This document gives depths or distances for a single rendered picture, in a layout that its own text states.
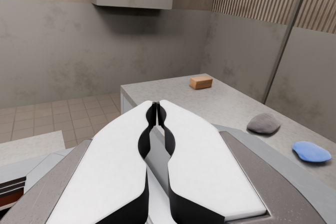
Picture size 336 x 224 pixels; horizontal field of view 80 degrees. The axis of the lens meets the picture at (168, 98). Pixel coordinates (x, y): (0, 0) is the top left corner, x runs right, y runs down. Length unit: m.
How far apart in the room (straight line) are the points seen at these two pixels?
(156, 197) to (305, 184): 0.47
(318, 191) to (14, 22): 2.95
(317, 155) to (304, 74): 1.99
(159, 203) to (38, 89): 2.66
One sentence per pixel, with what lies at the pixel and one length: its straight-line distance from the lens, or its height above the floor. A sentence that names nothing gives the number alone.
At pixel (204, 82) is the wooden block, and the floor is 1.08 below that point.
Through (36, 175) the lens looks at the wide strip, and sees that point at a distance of 0.94.
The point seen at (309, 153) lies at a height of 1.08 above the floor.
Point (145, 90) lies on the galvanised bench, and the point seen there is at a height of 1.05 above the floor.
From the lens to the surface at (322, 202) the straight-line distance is 0.71.
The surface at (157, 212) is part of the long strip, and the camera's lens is 0.77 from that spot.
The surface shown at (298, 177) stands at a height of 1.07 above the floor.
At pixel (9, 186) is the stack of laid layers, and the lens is 0.97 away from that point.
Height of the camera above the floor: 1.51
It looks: 27 degrees down
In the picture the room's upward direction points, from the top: 6 degrees clockwise
